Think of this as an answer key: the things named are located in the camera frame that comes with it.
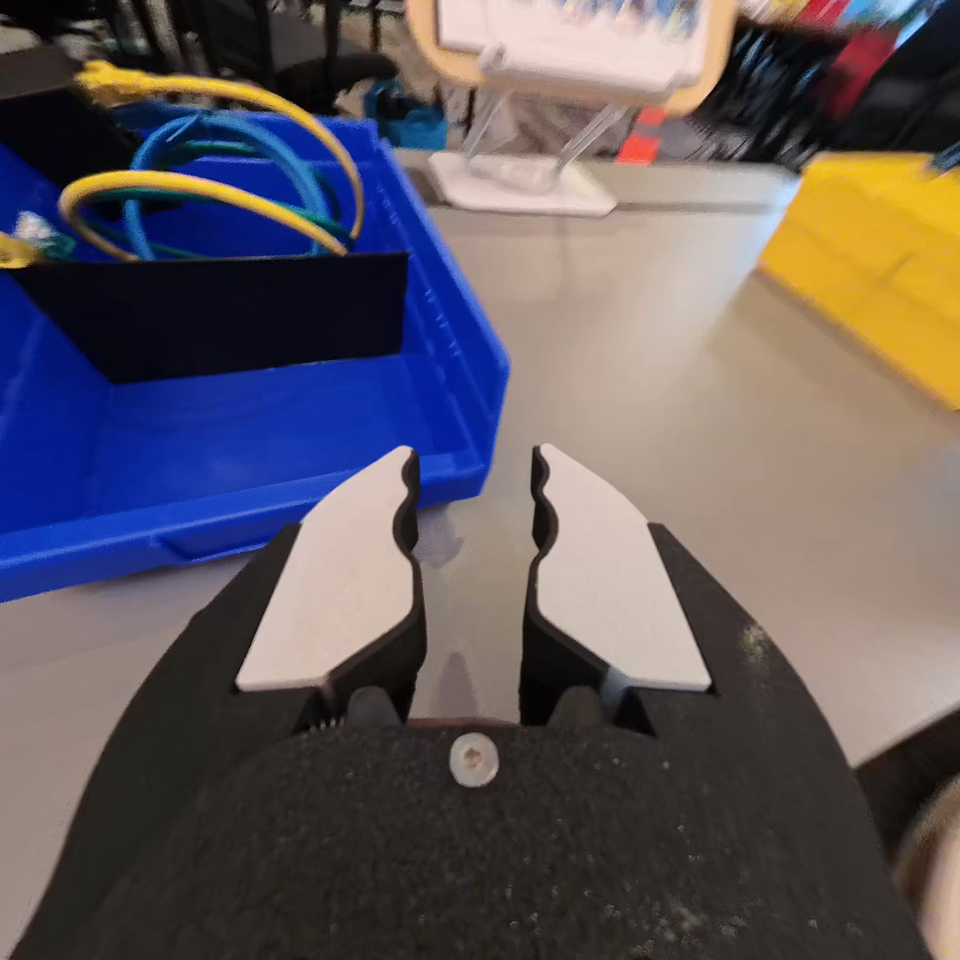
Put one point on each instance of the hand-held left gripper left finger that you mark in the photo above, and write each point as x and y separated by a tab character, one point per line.
337	592

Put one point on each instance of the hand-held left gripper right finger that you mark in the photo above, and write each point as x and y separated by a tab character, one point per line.
622	592

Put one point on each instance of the blue plastic bin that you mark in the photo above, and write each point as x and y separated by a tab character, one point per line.
262	427

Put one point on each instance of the black bin divider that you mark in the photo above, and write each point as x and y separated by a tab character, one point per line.
225	315

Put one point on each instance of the white stand base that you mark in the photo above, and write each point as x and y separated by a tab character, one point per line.
525	195

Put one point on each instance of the yellow plastic bin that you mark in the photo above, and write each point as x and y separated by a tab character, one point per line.
885	262

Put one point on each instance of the person's upper body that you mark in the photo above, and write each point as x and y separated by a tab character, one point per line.
941	885

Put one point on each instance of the orange traffic cone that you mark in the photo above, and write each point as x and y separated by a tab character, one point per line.
641	135

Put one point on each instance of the instruction sheet on stand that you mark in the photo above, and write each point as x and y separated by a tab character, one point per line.
716	45

